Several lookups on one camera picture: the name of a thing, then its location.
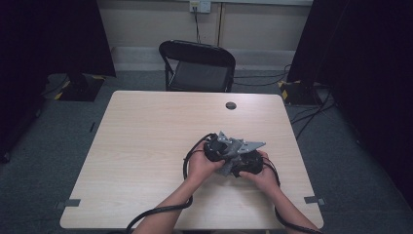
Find right hand-held gripper black cable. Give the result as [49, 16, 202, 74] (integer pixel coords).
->
[261, 155, 324, 234]

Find person's right hand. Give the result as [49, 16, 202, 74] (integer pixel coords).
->
[239, 150, 282, 196]

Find black curtain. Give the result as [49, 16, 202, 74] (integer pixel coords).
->
[0, 0, 117, 164]
[286, 0, 413, 209]

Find black floor cable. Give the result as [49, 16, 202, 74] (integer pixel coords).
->
[233, 63, 292, 88]

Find black folding chair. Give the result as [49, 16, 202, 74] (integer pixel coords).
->
[158, 39, 237, 94]

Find white wall outlet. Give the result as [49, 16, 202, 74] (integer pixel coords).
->
[189, 0, 212, 14]

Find black power cable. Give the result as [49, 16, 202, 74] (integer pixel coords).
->
[193, 7, 202, 44]

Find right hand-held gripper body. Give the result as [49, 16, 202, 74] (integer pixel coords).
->
[231, 141, 267, 178]

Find hand-held gripper black cable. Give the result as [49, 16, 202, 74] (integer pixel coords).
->
[261, 155, 324, 234]
[126, 132, 217, 234]

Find person's left hand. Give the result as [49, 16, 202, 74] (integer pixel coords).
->
[187, 140, 226, 186]

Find gray tape mark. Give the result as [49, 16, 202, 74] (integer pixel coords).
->
[304, 195, 325, 206]
[56, 198, 82, 210]

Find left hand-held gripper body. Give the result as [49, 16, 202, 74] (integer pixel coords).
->
[204, 131, 244, 162]

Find left hand-held gripper black cable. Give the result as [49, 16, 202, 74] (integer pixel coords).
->
[126, 132, 217, 234]

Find bundle of black floor cables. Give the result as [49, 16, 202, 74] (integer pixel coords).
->
[289, 87, 336, 141]

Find black stand base yellow stripes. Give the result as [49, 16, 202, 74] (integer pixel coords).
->
[54, 73, 106, 102]
[277, 80, 323, 106]

